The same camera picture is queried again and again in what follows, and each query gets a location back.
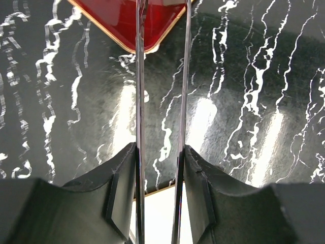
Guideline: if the red lacquer tray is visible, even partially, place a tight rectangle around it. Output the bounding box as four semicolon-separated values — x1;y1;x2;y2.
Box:
69;0;186;53

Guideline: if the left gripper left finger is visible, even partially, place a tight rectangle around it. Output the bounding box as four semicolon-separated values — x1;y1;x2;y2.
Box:
1;143;136;243

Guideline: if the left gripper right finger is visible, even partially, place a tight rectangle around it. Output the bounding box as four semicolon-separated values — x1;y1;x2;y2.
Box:
184;146;324;243

